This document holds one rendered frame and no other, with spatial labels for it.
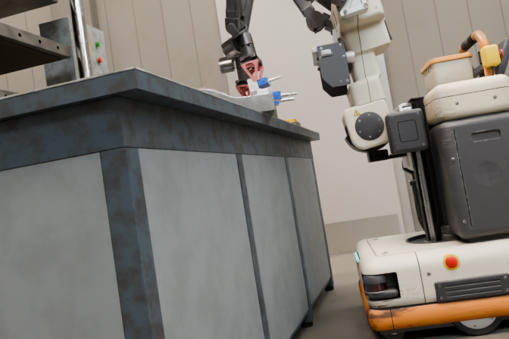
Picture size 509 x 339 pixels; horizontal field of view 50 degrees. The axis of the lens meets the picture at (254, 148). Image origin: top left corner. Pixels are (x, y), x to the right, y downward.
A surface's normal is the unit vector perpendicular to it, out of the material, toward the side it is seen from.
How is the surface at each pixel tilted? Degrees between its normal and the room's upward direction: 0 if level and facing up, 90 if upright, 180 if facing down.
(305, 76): 90
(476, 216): 90
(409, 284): 90
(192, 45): 90
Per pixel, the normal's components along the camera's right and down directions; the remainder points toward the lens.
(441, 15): -0.14, -0.05
